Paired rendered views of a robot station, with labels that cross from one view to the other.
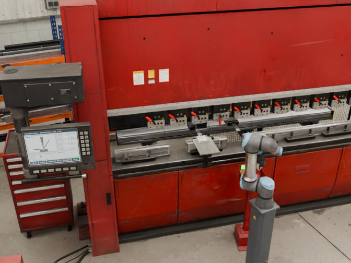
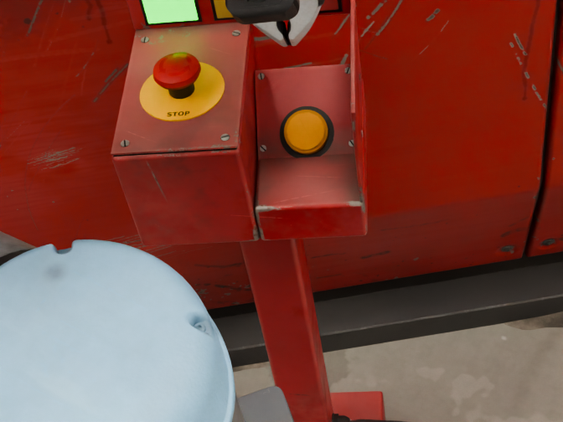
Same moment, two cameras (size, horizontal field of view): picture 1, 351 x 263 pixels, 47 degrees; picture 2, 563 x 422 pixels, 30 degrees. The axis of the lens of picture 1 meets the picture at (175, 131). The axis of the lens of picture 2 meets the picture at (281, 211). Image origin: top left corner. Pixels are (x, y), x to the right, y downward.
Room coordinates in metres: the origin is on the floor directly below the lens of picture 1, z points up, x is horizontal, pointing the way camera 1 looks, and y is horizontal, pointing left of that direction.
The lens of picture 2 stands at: (2.36, -0.88, 1.36)
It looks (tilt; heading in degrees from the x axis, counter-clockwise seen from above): 49 degrees down; 16
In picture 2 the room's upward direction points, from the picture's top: 11 degrees counter-clockwise
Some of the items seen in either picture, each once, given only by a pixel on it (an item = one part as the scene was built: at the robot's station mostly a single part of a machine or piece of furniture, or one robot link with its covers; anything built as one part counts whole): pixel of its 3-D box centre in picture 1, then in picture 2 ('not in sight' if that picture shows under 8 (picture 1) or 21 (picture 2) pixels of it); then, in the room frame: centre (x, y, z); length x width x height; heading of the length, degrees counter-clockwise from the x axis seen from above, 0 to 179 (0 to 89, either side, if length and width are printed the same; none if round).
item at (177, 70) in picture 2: not in sight; (179, 80); (2.99, -0.64, 0.79); 0.04 x 0.04 x 0.04
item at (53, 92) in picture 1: (51, 128); not in sight; (2.49, 0.87, 1.53); 0.51 x 0.25 x 0.85; 100
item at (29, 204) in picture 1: (42, 183); not in sight; (3.25, 1.31, 0.50); 0.50 x 0.50 x 1.00; 14
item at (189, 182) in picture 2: (252, 176); (244, 105); (3.00, -0.69, 0.75); 0.20 x 0.16 x 0.18; 95
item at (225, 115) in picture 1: (220, 110); not in sight; (3.31, -0.40, 1.26); 0.15 x 0.09 x 0.17; 104
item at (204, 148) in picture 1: (205, 146); not in sight; (3.13, -0.27, 1.00); 0.26 x 0.18 x 0.01; 14
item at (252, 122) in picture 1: (229, 124); not in sight; (3.66, -0.55, 0.93); 2.30 x 0.14 x 0.10; 104
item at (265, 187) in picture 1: (265, 186); (100, 405); (2.60, -0.71, 0.94); 0.13 x 0.12 x 0.14; 67
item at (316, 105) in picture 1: (318, 99); not in sight; (3.56, -1.37, 1.26); 0.15 x 0.09 x 0.17; 104
